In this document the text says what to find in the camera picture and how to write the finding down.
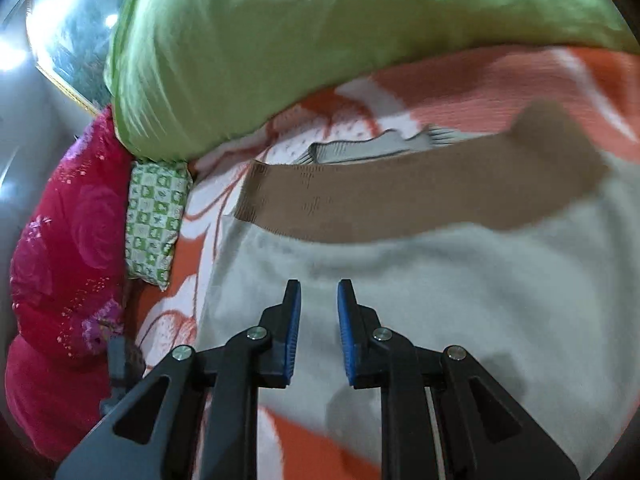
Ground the grey sweater with brown hem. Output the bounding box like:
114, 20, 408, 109
197, 100, 640, 480

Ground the framed wall picture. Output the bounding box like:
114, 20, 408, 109
25, 0, 151, 117

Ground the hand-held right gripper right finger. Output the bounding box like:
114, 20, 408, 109
337, 279, 581, 480

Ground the orange and white floral blanket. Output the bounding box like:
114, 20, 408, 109
132, 45, 640, 480

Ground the green quilt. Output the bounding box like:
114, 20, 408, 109
105, 0, 640, 162

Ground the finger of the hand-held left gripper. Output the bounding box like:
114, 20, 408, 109
99, 335, 147, 417

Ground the red floral quilt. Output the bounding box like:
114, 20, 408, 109
5, 107, 137, 462

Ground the green and white patterned pillow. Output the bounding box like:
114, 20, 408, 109
124, 159, 194, 292

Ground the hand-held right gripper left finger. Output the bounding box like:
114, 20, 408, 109
54, 280, 302, 480

